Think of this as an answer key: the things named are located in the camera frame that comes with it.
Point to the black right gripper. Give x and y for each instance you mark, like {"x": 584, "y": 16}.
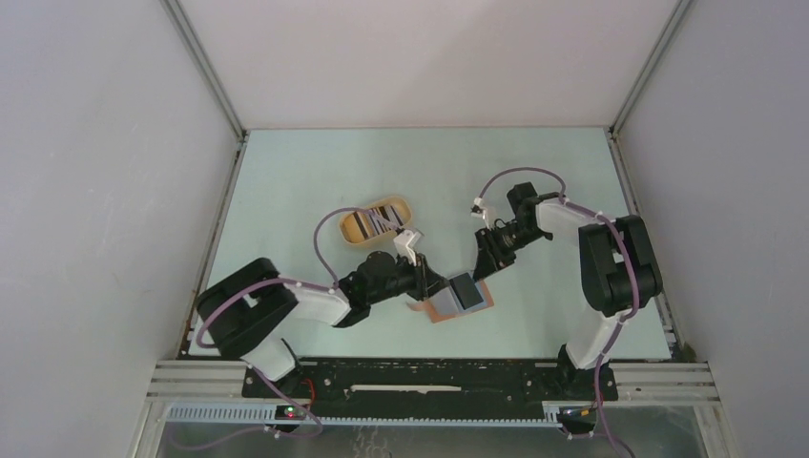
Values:
{"x": 489, "y": 251}

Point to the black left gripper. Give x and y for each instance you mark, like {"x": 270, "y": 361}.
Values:
{"x": 426, "y": 284}

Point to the pink leather card holder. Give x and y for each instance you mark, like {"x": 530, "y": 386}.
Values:
{"x": 443, "y": 307}

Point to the black credit card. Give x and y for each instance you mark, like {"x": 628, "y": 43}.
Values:
{"x": 466, "y": 292}

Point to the beige oval card tray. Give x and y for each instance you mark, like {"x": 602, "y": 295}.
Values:
{"x": 351, "y": 235}

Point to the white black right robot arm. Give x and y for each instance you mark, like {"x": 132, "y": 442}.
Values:
{"x": 618, "y": 268}

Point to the stack of grey cards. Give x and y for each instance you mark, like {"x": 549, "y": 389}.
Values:
{"x": 376, "y": 221}

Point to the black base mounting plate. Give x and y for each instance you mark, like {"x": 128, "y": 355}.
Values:
{"x": 478, "y": 388}

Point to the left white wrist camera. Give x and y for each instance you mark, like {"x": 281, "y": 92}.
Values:
{"x": 405, "y": 244}

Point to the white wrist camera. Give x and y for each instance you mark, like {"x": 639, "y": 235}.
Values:
{"x": 405, "y": 244}
{"x": 481, "y": 210}

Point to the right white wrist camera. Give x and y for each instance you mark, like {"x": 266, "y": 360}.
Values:
{"x": 481, "y": 210}

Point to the aluminium frame rail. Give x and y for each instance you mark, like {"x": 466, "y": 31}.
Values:
{"x": 624, "y": 383}

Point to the white perforated cable duct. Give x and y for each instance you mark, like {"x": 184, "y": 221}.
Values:
{"x": 271, "y": 414}

